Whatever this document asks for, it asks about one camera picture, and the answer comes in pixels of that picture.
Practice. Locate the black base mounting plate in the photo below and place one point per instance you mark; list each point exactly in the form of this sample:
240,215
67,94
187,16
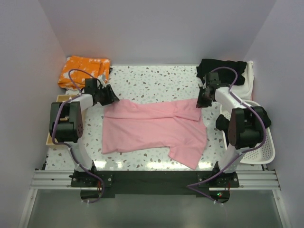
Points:
108,184

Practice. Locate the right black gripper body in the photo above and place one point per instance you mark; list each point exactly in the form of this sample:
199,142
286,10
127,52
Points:
207,97

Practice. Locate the aluminium rail frame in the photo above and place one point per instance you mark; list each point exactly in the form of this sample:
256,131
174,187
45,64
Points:
56,175

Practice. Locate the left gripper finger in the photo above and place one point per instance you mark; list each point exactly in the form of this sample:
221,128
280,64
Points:
107,100
111,92

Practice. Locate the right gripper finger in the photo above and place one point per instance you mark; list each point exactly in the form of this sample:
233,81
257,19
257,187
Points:
203,93
203,103

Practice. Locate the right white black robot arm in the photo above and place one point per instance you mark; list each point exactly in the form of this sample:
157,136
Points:
246,130

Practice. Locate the white plastic laundry basket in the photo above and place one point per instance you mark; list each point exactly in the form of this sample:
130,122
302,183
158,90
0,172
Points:
261,156

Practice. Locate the pink t-shirt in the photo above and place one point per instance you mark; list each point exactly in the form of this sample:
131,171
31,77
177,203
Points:
177,125

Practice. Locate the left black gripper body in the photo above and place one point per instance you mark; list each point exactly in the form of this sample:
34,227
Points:
102,91

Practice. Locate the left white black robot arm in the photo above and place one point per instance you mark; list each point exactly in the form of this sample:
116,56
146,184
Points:
66,125

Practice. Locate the orange white folded t-shirt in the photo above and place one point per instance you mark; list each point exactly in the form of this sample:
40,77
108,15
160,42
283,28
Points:
76,68

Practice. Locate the black t-shirt in basket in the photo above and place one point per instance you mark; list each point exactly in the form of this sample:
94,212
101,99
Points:
222,123

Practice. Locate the black folded t-shirt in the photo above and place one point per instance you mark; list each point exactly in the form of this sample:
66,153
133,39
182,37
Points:
225,75

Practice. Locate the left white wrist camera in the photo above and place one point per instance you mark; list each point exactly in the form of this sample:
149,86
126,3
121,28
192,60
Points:
103,79

